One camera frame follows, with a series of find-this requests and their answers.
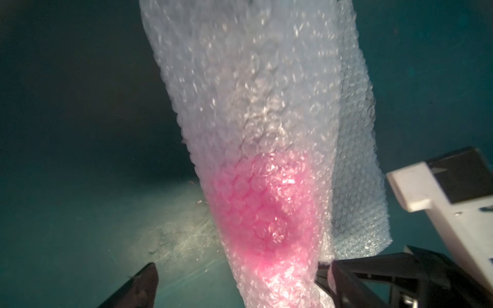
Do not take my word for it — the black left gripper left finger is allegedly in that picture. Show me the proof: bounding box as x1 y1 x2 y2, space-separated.
98 263 159 308

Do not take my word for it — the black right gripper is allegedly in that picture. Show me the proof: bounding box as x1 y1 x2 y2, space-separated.
315 246 492 307

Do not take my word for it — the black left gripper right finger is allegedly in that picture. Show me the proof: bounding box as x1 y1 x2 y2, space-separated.
327 261 380 308

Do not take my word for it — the pink plastic wine glass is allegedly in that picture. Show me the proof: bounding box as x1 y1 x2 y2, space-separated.
207 151 323 277

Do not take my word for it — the clear bubble wrap sheet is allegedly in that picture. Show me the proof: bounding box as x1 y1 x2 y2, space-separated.
139 1 392 307

